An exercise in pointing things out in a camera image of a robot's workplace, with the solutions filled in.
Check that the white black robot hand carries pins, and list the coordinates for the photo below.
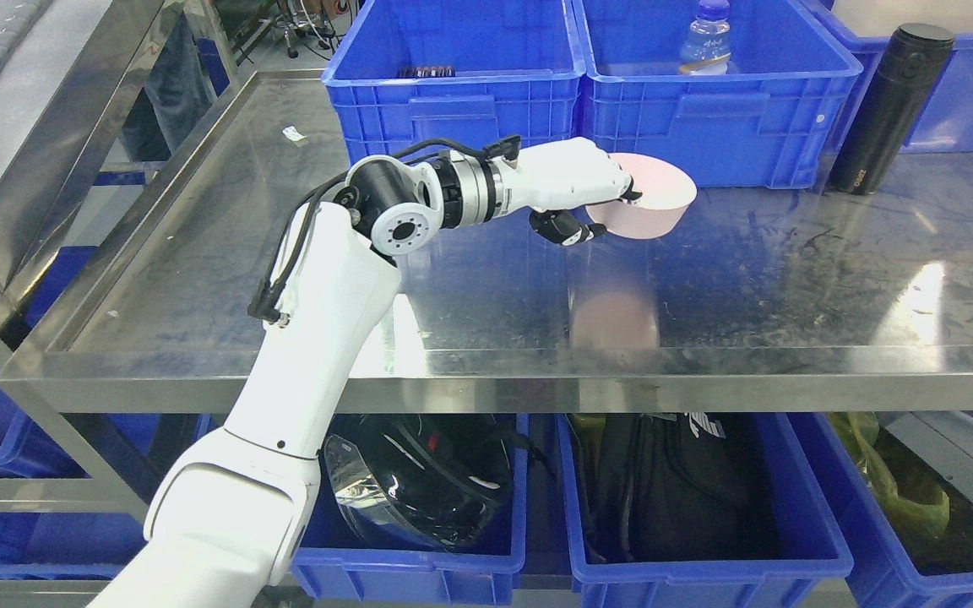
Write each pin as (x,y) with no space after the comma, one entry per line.
(551,180)

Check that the pink ikea bowl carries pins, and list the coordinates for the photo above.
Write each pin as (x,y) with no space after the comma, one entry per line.
(666,194)

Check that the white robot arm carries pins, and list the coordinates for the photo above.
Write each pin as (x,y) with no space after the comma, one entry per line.
(228,517)

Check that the steel shelf rack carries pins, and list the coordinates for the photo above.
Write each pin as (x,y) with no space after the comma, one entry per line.
(64,96)

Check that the blue crate left on table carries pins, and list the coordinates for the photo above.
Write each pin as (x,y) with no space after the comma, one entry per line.
(470,71)

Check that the blue crate on table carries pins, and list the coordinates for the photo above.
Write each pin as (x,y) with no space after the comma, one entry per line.
(470,71)
(764,123)

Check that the clear water bottle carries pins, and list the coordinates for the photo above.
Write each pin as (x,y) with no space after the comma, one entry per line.
(707,50)

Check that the blue crate right on table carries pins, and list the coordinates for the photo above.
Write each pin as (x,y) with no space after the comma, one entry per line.
(764,123)

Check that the steel table cart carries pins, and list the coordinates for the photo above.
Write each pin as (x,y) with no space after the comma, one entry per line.
(758,299)

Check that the white paper scrap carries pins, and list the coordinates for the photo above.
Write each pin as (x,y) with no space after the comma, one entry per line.
(294,136)

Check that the black bag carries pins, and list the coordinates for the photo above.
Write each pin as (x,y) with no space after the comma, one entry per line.
(672,487)

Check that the black helmet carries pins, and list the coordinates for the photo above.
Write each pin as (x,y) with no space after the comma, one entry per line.
(435,482)

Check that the black thermos flask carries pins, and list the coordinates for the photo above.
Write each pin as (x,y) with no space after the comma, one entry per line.
(909,68)

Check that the yellow green plastic bag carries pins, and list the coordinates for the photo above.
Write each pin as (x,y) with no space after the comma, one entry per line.
(910,496)

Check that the blue crate far right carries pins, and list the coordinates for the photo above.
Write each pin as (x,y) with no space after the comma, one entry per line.
(945,124)

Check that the blue bin with helmet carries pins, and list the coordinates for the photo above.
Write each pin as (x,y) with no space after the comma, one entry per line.
(332,562)

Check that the blue bin with black bag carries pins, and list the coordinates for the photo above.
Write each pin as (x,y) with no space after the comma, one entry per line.
(812,547)

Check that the blue bin lower right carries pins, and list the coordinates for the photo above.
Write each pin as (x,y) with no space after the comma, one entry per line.
(883,575)

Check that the blue bin lower left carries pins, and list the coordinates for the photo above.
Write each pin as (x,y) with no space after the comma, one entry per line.
(94,546)

